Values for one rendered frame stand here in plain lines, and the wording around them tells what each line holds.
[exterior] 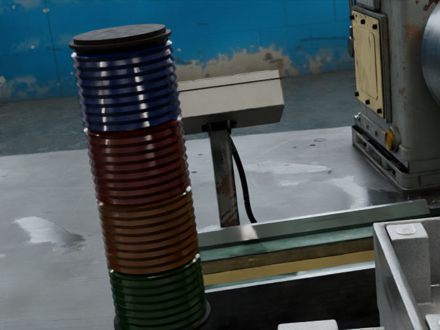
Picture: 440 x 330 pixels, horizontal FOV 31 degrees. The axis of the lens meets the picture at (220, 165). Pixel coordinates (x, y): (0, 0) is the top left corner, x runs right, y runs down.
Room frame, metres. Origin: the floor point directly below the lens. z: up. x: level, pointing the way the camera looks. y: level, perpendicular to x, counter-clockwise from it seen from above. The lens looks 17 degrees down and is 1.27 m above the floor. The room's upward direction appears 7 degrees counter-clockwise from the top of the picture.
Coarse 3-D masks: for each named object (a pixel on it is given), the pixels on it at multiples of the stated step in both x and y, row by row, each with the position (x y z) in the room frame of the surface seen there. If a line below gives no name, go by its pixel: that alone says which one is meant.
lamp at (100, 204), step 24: (120, 216) 0.43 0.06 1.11; (144, 216) 0.43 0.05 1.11; (168, 216) 0.44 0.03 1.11; (192, 216) 0.46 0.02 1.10; (120, 240) 0.44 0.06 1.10; (144, 240) 0.43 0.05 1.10; (168, 240) 0.44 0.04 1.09; (192, 240) 0.45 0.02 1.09; (120, 264) 0.44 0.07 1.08; (144, 264) 0.43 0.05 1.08; (168, 264) 0.43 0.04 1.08
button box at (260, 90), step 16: (208, 80) 0.98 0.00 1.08; (224, 80) 0.98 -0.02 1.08; (240, 80) 0.98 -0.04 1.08; (256, 80) 0.98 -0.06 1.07; (272, 80) 0.98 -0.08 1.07; (192, 96) 0.97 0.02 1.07; (208, 96) 0.97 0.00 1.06; (224, 96) 0.97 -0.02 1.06; (240, 96) 0.97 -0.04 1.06; (256, 96) 0.97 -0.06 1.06; (272, 96) 0.97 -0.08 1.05; (192, 112) 0.96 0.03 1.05; (208, 112) 0.96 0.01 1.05; (224, 112) 0.96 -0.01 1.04; (240, 112) 0.96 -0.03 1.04; (256, 112) 0.97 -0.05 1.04; (272, 112) 0.98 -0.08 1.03; (192, 128) 0.99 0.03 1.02
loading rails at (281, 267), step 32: (256, 224) 0.84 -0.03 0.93; (288, 224) 0.84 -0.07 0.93; (320, 224) 0.84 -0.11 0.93; (352, 224) 0.84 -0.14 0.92; (224, 256) 0.80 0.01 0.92; (256, 256) 0.80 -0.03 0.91; (288, 256) 0.80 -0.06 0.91; (320, 256) 0.80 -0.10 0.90; (352, 256) 0.80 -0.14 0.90; (224, 288) 0.69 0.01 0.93; (256, 288) 0.69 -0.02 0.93; (288, 288) 0.69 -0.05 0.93; (320, 288) 0.69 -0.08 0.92; (352, 288) 0.69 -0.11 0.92; (224, 320) 0.68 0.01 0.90; (256, 320) 0.69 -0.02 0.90; (288, 320) 0.69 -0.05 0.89; (320, 320) 0.69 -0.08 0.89; (352, 320) 0.69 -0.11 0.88
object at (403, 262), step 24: (384, 240) 0.29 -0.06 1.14; (408, 240) 0.29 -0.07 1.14; (432, 240) 0.30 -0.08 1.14; (384, 264) 0.28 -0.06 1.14; (408, 264) 0.29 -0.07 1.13; (432, 264) 0.30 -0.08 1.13; (384, 288) 0.28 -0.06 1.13; (408, 288) 0.24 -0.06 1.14; (432, 288) 0.30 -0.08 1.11; (384, 312) 0.28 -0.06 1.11; (408, 312) 0.23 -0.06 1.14; (432, 312) 0.28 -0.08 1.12
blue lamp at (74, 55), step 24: (144, 48) 0.44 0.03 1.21; (168, 48) 0.45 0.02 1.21; (96, 72) 0.44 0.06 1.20; (120, 72) 0.43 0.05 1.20; (144, 72) 0.43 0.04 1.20; (168, 72) 0.45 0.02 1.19; (96, 96) 0.44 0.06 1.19; (120, 96) 0.43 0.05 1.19; (144, 96) 0.43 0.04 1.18; (168, 96) 0.45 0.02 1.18; (96, 120) 0.44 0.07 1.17; (120, 120) 0.43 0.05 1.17; (144, 120) 0.43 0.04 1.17; (168, 120) 0.44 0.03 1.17
